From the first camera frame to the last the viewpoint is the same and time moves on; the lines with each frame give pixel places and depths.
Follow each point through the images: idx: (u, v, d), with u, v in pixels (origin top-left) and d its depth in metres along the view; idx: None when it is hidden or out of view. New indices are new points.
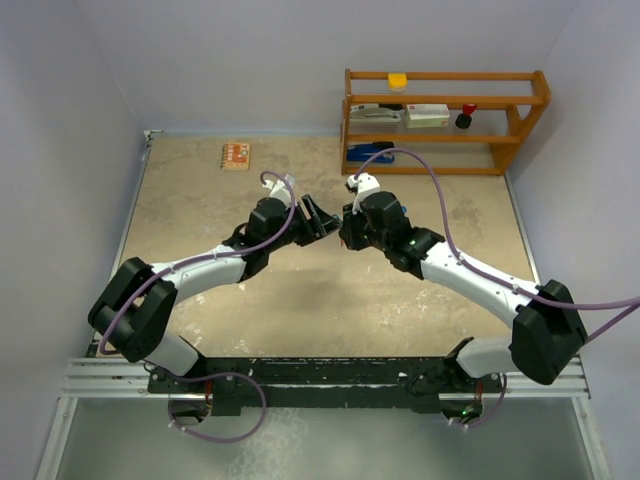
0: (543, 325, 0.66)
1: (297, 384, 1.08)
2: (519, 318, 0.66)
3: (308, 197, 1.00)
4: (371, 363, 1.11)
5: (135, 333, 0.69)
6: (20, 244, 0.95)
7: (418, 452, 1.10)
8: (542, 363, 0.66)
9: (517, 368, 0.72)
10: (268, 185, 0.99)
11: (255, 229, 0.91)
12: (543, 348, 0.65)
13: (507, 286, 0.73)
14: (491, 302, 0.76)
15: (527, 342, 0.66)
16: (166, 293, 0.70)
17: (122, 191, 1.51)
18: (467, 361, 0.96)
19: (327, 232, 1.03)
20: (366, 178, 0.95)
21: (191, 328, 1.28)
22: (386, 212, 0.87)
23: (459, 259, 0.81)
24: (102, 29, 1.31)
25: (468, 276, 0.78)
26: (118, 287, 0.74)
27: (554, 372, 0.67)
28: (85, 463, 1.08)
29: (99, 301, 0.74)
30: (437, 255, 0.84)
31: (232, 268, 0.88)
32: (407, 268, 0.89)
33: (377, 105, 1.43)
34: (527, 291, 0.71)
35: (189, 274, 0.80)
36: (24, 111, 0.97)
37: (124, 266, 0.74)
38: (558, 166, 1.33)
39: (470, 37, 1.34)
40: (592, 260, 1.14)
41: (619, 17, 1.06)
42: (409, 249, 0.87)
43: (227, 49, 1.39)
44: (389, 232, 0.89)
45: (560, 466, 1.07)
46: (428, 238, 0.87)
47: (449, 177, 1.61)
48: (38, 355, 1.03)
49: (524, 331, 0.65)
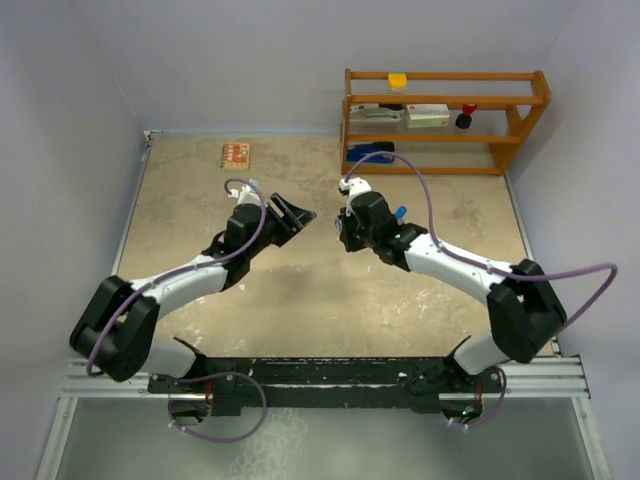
0: (516, 302, 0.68)
1: (297, 384, 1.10)
2: (492, 295, 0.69)
3: (276, 195, 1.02)
4: (371, 363, 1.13)
5: (122, 353, 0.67)
6: (20, 244, 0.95)
7: (418, 451, 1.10)
8: (520, 340, 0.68)
9: (503, 351, 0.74)
10: (234, 193, 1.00)
11: (233, 237, 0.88)
12: (519, 325, 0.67)
13: (482, 267, 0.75)
14: (469, 285, 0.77)
15: (503, 320, 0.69)
16: (151, 308, 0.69)
17: (122, 191, 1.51)
18: (463, 358, 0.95)
19: (304, 225, 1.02)
20: (358, 183, 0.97)
21: (191, 328, 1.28)
22: (372, 208, 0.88)
23: (439, 246, 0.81)
24: (102, 30, 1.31)
25: (448, 262, 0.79)
26: (99, 308, 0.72)
27: (532, 348, 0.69)
28: (85, 464, 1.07)
29: (78, 327, 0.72)
30: (419, 245, 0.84)
31: (214, 278, 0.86)
32: (393, 261, 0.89)
33: (377, 105, 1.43)
34: (501, 269, 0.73)
35: (170, 288, 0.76)
36: (24, 112, 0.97)
37: (102, 286, 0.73)
38: (558, 165, 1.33)
39: (470, 37, 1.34)
40: (591, 261, 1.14)
41: (619, 18, 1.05)
42: (394, 242, 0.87)
43: (227, 49, 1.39)
44: (375, 227, 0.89)
45: (560, 466, 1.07)
46: (413, 232, 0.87)
47: (450, 176, 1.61)
48: (39, 355, 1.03)
49: (500, 308, 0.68)
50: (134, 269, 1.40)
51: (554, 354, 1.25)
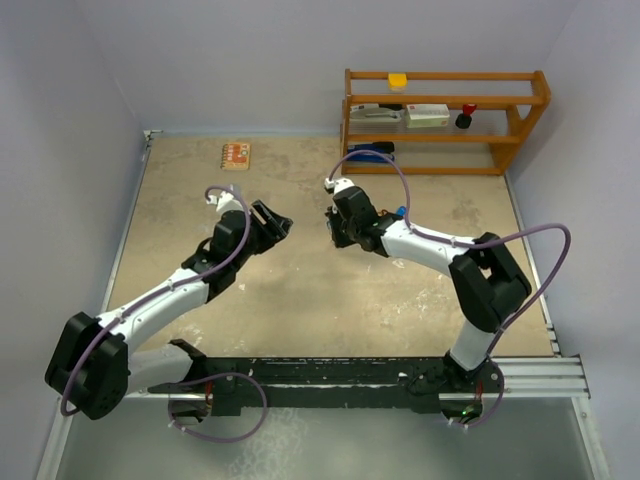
0: (477, 270, 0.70)
1: (297, 384, 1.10)
2: (453, 265, 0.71)
3: (259, 202, 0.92)
4: (371, 363, 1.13)
5: (93, 397, 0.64)
6: (20, 243, 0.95)
7: (418, 451, 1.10)
8: (483, 308, 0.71)
9: (472, 323, 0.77)
10: (212, 200, 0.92)
11: (219, 244, 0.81)
12: (479, 292, 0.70)
13: (447, 243, 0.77)
14: (437, 262, 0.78)
15: (466, 289, 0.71)
16: (117, 350, 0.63)
17: (122, 191, 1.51)
18: (459, 352, 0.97)
19: (287, 233, 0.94)
20: (342, 181, 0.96)
21: (191, 328, 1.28)
22: (350, 200, 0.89)
23: (410, 228, 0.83)
24: (102, 30, 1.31)
25: (418, 242, 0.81)
26: (67, 347, 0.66)
27: (496, 316, 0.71)
28: (85, 464, 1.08)
29: (51, 366, 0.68)
30: (394, 229, 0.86)
31: (194, 294, 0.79)
32: (372, 248, 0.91)
33: (377, 105, 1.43)
34: (462, 242, 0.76)
35: (141, 319, 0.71)
36: (24, 112, 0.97)
37: (68, 324, 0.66)
38: (558, 166, 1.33)
39: (470, 37, 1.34)
40: (592, 260, 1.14)
41: (619, 18, 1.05)
42: (373, 229, 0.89)
43: (227, 49, 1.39)
44: (355, 218, 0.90)
45: (560, 465, 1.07)
46: (390, 220, 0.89)
47: (450, 177, 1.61)
48: (39, 355, 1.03)
49: (460, 276, 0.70)
50: (134, 269, 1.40)
51: (554, 354, 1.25)
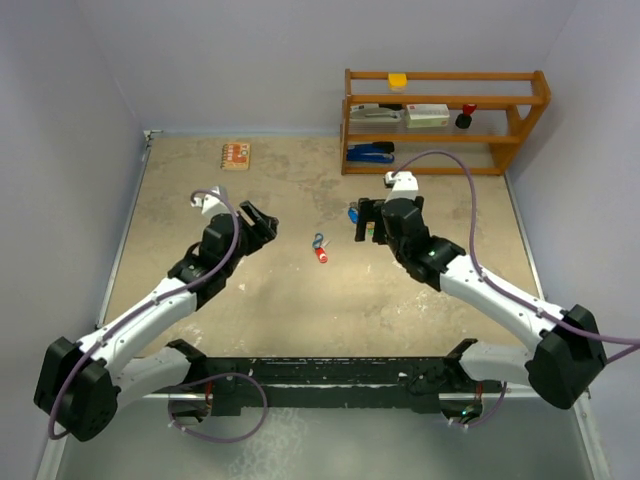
0: (566, 352, 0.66)
1: (297, 384, 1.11)
2: (542, 344, 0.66)
3: (248, 203, 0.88)
4: (371, 363, 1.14)
5: (80, 421, 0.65)
6: (20, 243, 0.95)
7: (418, 451, 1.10)
8: (563, 389, 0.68)
9: (537, 391, 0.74)
10: (197, 203, 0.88)
11: (210, 247, 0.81)
12: (565, 377, 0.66)
13: (531, 309, 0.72)
14: (513, 324, 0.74)
15: (551, 369, 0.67)
16: (99, 376, 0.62)
17: (122, 191, 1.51)
18: (472, 366, 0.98)
19: (276, 233, 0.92)
20: (406, 178, 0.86)
21: (191, 328, 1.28)
22: (406, 220, 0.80)
23: (481, 275, 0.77)
24: (102, 29, 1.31)
25: (491, 295, 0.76)
26: (49, 375, 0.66)
27: (573, 396, 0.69)
28: (85, 463, 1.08)
29: (40, 390, 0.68)
30: (458, 270, 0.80)
31: (182, 305, 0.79)
32: (424, 279, 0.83)
33: (377, 105, 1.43)
34: (551, 315, 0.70)
35: (124, 340, 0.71)
36: (24, 113, 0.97)
37: (50, 350, 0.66)
38: (558, 166, 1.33)
39: (470, 37, 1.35)
40: (592, 261, 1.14)
41: (619, 18, 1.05)
42: (428, 260, 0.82)
43: (227, 49, 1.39)
44: (407, 241, 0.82)
45: (561, 465, 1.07)
46: (447, 250, 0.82)
47: (451, 176, 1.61)
48: (40, 355, 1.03)
49: (548, 358, 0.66)
50: (134, 269, 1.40)
51: None
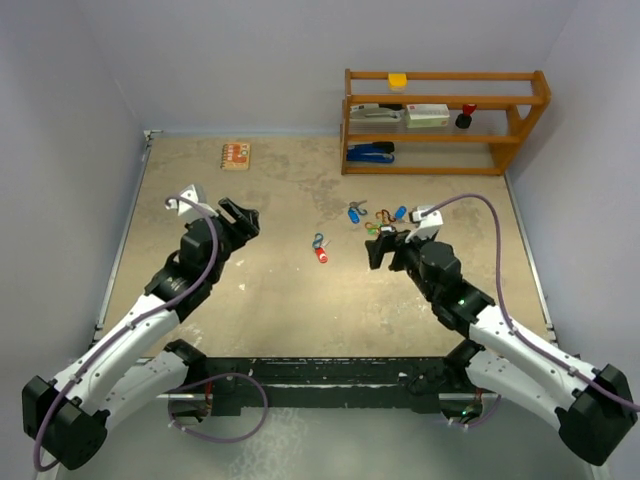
0: (599, 413, 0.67)
1: (297, 384, 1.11)
2: (576, 405, 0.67)
3: (228, 200, 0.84)
4: (371, 363, 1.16)
5: (67, 454, 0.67)
6: (21, 243, 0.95)
7: (418, 451, 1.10)
8: (596, 447, 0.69)
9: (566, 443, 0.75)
10: (172, 205, 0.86)
11: (189, 257, 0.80)
12: (601, 440, 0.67)
13: (562, 367, 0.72)
14: (542, 379, 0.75)
15: (585, 429, 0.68)
16: (75, 417, 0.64)
17: (122, 190, 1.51)
18: (484, 382, 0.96)
19: (259, 227, 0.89)
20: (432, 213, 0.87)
21: (192, 328, 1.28)
22: (445, 272, 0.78)
23: (512, 329, 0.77)
24: (102, 29, 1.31)
25: (520, 349, 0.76)
26: (30, 414, 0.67)
27: (605, 453, 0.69)
28: (86, 463, 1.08)
29: (25, 424, 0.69)
30: (488, 320, 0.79)
31: (159, 327, 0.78)
32: (452, 326, 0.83)
33: (377, 105, 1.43)
34: (584, 375, 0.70)
35: (99, 374, 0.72)
36: (24, 114, 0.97)
37: (25, 390, 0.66)
38: (558, 166, 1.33)
39: (469, 38, 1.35)
40: (592, 261, 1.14)
41: (619, 19, 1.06)
42: (459, 310, 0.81)
43: (227, 49, 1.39)
44: (441, 289, 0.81)
45: (561, 465, 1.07)
46: (478, 298, 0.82)
47: (450, 176, 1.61)
48: (41, 356, 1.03)
49: (584, 422, 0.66)
50: (134, 269, 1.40)
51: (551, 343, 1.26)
